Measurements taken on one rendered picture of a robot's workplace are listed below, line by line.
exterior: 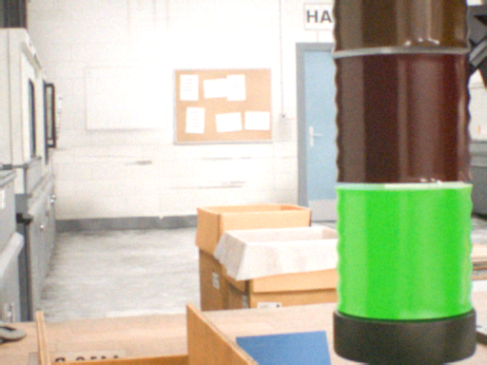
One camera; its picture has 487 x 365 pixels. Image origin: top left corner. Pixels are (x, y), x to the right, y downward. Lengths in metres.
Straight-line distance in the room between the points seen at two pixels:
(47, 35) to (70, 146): 1.34
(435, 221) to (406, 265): 0.01
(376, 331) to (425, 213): 0.03
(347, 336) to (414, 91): 0.07
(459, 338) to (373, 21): 0.09
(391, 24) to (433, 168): 0.04
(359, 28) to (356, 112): 0.02
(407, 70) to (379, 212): 0.04
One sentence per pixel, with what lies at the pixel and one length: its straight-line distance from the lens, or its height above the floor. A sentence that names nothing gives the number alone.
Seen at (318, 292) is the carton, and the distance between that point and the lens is 4.04.
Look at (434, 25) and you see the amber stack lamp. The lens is 0.25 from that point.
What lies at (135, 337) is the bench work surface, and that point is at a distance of 0.95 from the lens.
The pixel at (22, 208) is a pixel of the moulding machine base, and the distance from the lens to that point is 5.07.
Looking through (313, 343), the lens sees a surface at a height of 0.94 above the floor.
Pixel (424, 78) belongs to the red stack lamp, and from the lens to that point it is 0.24.
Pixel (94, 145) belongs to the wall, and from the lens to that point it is 11.23.
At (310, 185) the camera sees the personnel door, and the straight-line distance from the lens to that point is 11.57.
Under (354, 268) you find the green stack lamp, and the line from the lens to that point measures 0.25.
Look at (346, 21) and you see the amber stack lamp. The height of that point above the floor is 1.13.
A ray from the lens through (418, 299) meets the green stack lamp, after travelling 0.25.
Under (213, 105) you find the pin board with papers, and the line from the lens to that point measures 11.34.
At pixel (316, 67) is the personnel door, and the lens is 11.61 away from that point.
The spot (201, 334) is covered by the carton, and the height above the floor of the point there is 0.96.
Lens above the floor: 1.10
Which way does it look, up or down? 3 degrees down
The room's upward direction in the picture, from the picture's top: 1 degrees counter-clockwise
